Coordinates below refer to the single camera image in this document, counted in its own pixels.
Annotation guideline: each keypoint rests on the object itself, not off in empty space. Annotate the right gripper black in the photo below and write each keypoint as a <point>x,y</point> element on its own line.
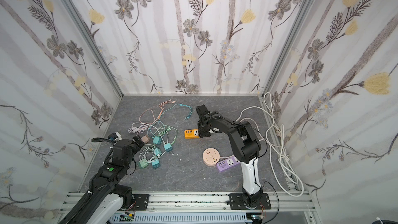
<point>203,118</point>

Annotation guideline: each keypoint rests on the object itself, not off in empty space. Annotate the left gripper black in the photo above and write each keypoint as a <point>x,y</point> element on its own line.
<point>138,140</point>

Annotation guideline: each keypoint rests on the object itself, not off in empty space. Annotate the teal charger adapter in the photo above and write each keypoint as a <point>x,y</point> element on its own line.
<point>157,152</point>
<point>168,147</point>
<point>155,164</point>
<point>157,140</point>

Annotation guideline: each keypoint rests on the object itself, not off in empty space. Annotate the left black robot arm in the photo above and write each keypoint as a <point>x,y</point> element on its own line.
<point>105,195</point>

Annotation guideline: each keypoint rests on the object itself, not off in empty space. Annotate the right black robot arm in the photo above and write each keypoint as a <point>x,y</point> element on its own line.
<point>245,146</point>

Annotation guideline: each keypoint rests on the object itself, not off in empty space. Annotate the pink charger adapter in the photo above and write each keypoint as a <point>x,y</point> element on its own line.
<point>146,139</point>

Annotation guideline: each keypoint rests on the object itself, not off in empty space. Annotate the light green charger adapter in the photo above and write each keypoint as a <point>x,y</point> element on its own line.
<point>143,164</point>

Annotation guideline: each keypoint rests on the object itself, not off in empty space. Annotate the orange power strip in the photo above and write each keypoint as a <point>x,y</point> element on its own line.
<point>191,134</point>

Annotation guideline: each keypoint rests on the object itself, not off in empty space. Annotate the round pink power socket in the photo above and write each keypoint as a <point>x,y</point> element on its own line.
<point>211,157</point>

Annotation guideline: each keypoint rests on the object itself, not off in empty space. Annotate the purple power strip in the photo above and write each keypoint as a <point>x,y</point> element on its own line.
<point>227,163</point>

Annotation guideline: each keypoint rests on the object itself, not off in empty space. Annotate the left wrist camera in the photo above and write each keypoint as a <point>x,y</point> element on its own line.
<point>115,137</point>

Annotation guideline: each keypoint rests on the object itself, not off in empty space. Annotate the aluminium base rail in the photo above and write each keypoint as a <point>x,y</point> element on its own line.
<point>209,208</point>

